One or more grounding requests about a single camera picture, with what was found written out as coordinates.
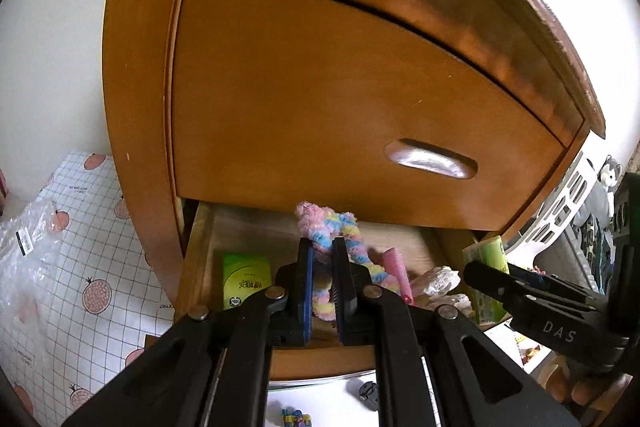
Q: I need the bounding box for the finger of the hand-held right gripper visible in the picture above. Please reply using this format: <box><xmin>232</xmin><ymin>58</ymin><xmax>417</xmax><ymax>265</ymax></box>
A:
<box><xmin>507</xmin><ymin>264</ymin><xmax>601</xmax><ymax>300</ymax></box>
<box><xmin>462</xmin><ymin>260</ymin><xmax>601</xmax><ymax>313</ymax></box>

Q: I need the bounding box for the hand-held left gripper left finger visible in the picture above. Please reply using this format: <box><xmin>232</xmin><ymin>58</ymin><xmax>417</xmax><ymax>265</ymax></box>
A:
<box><xmin>62</xmin><ymin>237</ymin><xmax>316</xmax><ymax>427</ymax></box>

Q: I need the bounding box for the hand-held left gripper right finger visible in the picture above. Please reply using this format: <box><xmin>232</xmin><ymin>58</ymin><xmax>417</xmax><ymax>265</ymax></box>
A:
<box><xmin>331</xmin><ymin>238</ymin><xmax>581</xmax><ymax>427</ymax></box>

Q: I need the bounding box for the green tissue packet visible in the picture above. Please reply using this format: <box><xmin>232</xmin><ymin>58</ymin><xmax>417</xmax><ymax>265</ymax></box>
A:
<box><xmin>462</xmin><ymin>234</ymin><xmax>511</xmax><ymax>325</ymax></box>
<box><xmin>222</xmin><ymin>253</ymin><xmax>273</xmax><ymax>310</ymax></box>

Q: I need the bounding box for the pastel rainbow plush toy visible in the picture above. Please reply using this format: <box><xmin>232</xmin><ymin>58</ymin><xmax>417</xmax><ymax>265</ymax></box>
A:
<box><xmin>294</xmin><ymin>202</ymin><xmax>401</xmax><ymax>323</ymax></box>

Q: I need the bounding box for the pink comb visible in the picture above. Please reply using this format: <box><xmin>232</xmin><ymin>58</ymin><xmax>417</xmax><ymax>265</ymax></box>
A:
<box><xmin>382</xmin><ymin>247</ymin><xmax>413</xmax><ymax>305</ymax></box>

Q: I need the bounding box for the wooden drawer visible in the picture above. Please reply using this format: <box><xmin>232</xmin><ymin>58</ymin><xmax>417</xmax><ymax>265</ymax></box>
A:
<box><xmin>170</xmin><ymin>0</ymin><xmax>586</xmax><ymax>233</ymax></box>
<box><xmin>180</xmin><ymin>199</ymin><xmax>516</xmax><ymax>380</ymax></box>

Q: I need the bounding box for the white teal-edged box tray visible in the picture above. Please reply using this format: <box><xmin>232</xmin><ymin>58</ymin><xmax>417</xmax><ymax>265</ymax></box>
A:
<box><xmin>267</xmin><ymin>322</ymin><xmax>551</xmax><ymax>427</ymax></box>

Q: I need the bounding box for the person's right hand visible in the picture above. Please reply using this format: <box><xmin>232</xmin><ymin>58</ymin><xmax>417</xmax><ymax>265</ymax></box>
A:
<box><xmin>542</xmin><ymin>354</ymin><xmax>633</xmax><ymax>415</ymax></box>

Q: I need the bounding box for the yellow snack packet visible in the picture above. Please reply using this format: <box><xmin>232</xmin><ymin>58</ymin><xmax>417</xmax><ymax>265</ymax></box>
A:
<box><xmin>517</xmin><ymin>337</ymin><xmax>548</xmax><ymax>365</ymax></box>

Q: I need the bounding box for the white slatted basket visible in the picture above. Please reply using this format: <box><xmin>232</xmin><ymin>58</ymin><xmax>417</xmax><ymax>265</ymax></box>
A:
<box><xmin>502</xmin><ymin>132</ymin><xmax>601</xmax><ymax>258</ymax></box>

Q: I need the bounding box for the grey cloth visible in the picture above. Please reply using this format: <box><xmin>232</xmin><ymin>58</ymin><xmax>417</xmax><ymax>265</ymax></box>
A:
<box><xmin>565</xmin><ymin>179</ymin><xmax>618</xmax><ymax>293</ymax></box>

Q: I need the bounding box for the black toy car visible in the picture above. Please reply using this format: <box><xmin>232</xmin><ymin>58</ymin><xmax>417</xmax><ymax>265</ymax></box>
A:
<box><xmin>357</xmin><ymin>382</ymin><xmax>379</xmax><ymax>410</ymax></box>

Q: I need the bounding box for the husky plush toy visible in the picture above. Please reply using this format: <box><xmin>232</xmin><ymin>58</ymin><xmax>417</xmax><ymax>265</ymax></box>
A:
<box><xmin>597</xmin><ymin>154</ymin><xmax>626</xmax><ymax>202</ymax></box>

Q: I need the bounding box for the colourful block toy vehicle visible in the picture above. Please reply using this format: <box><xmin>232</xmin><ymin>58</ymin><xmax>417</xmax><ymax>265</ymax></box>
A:
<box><xmin>281</xmin><ymin>408</ymin><xmax>313</xmax><ymax>427</ymax></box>

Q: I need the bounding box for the pomegranate print grid mat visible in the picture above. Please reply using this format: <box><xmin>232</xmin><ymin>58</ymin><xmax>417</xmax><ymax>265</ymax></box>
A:
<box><xmin>0</xmin><ymin>151</ymin><xmax>186</xmax><ymax>418</ymax></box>

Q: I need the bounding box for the wooden nightstand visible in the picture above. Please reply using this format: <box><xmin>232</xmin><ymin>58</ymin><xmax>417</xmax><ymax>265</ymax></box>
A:
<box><xmin>102</xmin><ymin>0</ymin><xmax>608</xmax><ymax>380</ymax></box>

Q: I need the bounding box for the clear plastic bag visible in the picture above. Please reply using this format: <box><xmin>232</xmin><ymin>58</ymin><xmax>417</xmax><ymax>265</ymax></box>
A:
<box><xmin>0</xmin><ymin>199</ymin><xmax>71</xmax><ymax>333</ymax></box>

